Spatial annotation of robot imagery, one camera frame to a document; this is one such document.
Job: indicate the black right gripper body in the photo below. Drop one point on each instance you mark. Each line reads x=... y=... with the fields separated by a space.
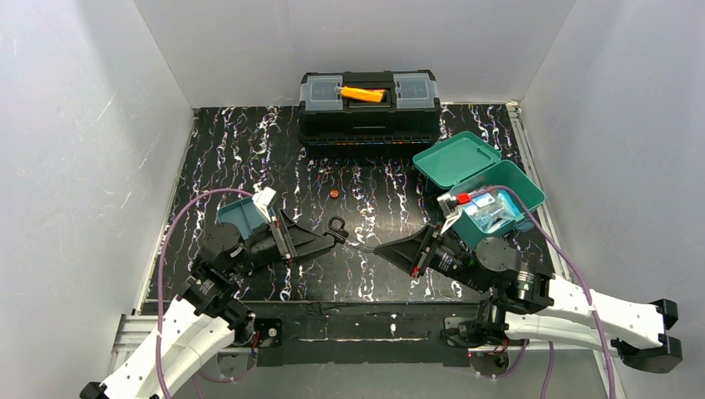
x=425 y=251

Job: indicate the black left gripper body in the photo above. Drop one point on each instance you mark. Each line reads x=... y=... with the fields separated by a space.
x=280 y=237

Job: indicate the black scissors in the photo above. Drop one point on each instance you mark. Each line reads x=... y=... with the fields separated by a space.
x=336 y=229

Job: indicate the large blue white packet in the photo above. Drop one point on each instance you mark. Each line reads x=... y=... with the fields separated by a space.
x=490 y=225

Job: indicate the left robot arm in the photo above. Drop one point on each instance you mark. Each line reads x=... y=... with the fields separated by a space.
x=205 y=316

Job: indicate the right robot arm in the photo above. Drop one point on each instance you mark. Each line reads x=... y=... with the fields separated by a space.
x=527 y=303

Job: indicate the green medicine box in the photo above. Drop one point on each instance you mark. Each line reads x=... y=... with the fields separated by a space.
x=465 y=163

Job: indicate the black toolbox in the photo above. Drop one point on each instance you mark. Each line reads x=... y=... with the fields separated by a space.
x=408 y=115

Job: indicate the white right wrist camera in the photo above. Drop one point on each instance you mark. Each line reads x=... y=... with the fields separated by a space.
x=452 y=207

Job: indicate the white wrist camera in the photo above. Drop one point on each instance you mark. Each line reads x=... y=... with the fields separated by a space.
x=265 y=201
x=452 y=207

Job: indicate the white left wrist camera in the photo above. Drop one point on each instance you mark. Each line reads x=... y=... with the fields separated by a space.
x=265 y=201

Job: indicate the aluminium rail frame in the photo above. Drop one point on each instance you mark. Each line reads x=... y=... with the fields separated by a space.
x=347 y=309

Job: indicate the orange toolbox handle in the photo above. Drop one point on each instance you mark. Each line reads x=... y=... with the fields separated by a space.
x=363 y=95

